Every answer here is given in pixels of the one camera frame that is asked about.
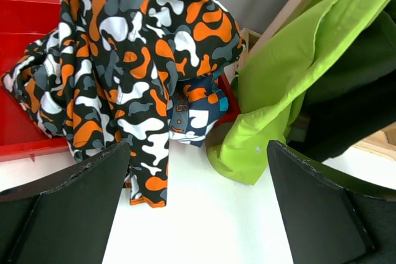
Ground black shorts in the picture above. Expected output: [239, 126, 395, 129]
[288, 85, 395, 162]

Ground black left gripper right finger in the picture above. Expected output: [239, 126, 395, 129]
[267, 140, 395, 263]

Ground blue patterned shorts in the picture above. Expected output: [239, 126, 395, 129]
[167, 71, 230, 147]

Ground dark grey shorts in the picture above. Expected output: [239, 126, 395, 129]
[304, 10, 395, 106]

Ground red plastic tray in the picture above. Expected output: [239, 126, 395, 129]
[0, 0, 241, 163]

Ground lime green shorts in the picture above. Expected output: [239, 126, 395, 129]
[207, 0, 390, 185]

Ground wooden clothes rack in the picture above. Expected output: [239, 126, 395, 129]
[249, 0, 395, 142]

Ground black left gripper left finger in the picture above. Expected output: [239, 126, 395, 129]
[1, 142, 130, 263]

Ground orange camouflage shorts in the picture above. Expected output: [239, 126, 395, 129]
[1, 0, 245, 208]

